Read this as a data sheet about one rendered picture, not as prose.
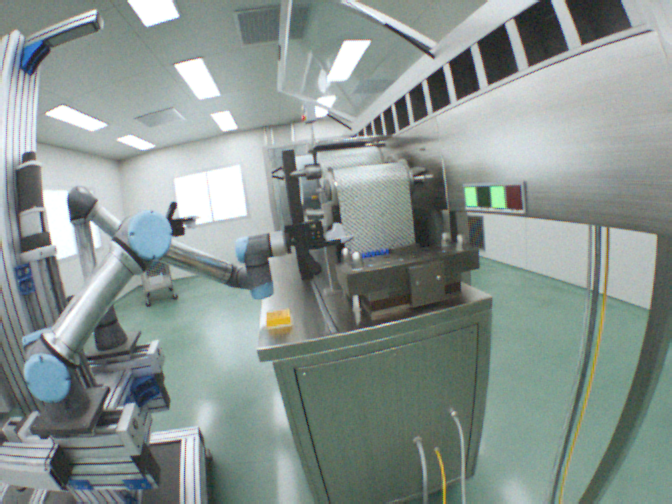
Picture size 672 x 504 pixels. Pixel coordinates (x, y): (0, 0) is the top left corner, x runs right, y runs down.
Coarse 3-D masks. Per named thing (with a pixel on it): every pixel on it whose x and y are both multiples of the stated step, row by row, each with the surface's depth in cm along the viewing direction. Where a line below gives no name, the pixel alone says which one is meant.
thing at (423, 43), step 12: (288, 0) 81; (324, 0) 77; (336, 0) 75; (348, 0) 76; (288, 12) 89; (360, 12) 78; (372, 12) 77; (384, 24) 77; (396, 24) 79; (408, 36) 81; (420, 36) 81; (420, 48) 80; (324, 108) 182; (336, 120) 188; (348, 120) 187
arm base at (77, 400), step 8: (72, 376) 59; (72, 384) 58; (72, 392) 56; (80, 392) 59; (64, 400) 53; (72, 400) 55; (80, 400) 57; (88, 400) 61; (48, 408) 50; (56, 408) 51; (64, 408) 52; (72, 408) 55; (80, 408) 56; (56, 416) 50; (64, 416) 51; (72, 416) 53
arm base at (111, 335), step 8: (96, 328) 97; (104, 328) 98; (112, 328) 100; (120, 328) 104; (96, 336) 97; (104, 336) 97; (112, 336) 99; (120, 336) 102; (96, 344) 97; (104, 344) 96; (112, 344) 98; (120, 344) 101
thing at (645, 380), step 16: (464, 224) 122; (656, 240) 39; (656, 256) 39; (464, 272) 125; (656, 272) 39; (656, 288) 39; (656, 304) 39; (656, 320) 39; (656, 336) 39; (640, 352) 43; (656, 352) 38; (640, 368) 42; (656, 368) 38; (640, 384) 42; (656, 384) 40; (640, 400) 41; (624, 416) 45; (640, 416) 40; (624, 432) 44; (608, 448) 48; (624, 448) 42; (608, 464) 46; (592, 480) 50; (608, 480) 44; (592, 496) 48
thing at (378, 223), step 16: (352, 208) 100; (368, 208) 100; (384, 208) 101; (400, 208) 102; (352, 224) 100; (368, 224) 101; (384, 224) 102; (400, 224) 103; (352, 240) 101; (368, 240) 102; (384, 240) 103; (400, 240) 104
